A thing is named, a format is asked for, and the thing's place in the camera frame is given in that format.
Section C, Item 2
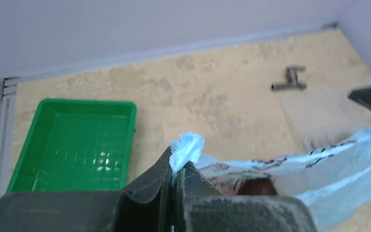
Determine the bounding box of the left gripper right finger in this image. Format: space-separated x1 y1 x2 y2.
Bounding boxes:
174 162 317 232

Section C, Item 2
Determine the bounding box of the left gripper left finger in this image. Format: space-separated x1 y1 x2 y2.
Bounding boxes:
0 148 171 232

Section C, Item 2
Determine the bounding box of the dark red fake fruit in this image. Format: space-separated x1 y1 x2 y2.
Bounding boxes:
237 178 278 196

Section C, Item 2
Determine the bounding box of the light blue plastic bag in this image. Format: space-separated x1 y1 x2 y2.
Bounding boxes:
169 58 371 232

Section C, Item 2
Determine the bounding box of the clear plastic screw box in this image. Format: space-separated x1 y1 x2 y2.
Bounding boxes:
281 88 371 152

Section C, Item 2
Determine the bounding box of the dark metal faucet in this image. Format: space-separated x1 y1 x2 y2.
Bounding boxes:
271 66 307 91

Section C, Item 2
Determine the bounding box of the green plastic tray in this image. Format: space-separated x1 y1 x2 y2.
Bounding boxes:
7 99 137 192

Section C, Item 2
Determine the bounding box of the aluminium frame rail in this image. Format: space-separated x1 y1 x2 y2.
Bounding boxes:
0 76 19 197

